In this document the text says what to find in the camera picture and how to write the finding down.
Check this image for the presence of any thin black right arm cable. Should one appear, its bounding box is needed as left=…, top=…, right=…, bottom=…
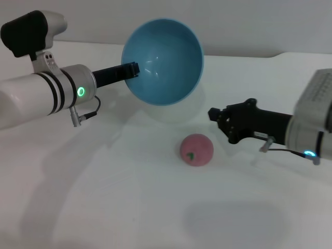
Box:
left=259, top=136, right=320, bottom=165

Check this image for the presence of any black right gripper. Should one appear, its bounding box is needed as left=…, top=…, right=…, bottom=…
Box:
left=207, top=98, right=294, bottom=150

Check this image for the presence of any pink toy peach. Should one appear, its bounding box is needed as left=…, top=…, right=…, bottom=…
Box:
left=180, top=133, right=215, bottom=167

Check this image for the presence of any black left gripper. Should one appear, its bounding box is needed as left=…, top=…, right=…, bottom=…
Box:
left=91, top=61, right=141, bottom=88

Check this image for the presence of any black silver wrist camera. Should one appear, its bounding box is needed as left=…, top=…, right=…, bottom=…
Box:
left=293, top=68, right=332, bottom=130
left=1, top=10, right=68, bottom=75

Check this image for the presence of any blue bowl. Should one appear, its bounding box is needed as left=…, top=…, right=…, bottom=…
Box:
left=121, top=18, right=204, bottom=107

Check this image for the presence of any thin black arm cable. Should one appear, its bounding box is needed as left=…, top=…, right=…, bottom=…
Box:
left=69, top=95, right=102, bottom=128
left=259, top=136, right=320, bottom=165

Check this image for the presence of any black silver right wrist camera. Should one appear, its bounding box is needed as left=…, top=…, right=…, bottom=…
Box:
left=293, top=68, right=332, bottom=130

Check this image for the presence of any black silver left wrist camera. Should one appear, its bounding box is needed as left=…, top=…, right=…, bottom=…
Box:
left=1, top=10, right=68, bottom=75

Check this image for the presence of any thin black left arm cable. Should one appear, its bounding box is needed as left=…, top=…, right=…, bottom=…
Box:
left=69, top=95, right=102, bottom=128

